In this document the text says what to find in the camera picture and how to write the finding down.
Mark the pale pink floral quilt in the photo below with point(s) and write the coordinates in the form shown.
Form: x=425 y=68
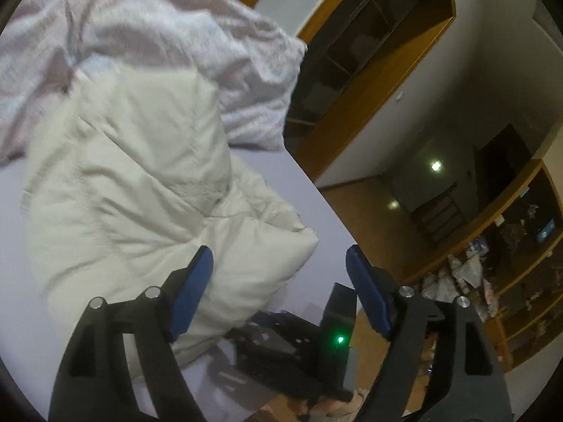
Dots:
x=48 y=44

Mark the wooden low bookshelf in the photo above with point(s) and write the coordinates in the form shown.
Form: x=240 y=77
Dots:
x=507 y=260

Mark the cream puffer jacket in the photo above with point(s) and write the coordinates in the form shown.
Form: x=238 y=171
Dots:
x=127 y=178

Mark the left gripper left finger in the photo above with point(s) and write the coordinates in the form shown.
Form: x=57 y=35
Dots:
x=93 y=381

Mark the wooden wall shelf niche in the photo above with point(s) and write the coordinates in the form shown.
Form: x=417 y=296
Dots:
x=359 y=53

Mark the person's right hand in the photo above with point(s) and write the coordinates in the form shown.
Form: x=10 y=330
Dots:
x=333 y=410

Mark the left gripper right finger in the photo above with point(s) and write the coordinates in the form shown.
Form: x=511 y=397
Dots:
x=466 y=382

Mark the dark doorway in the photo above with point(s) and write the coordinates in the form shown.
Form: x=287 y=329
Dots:
x=498 y=163

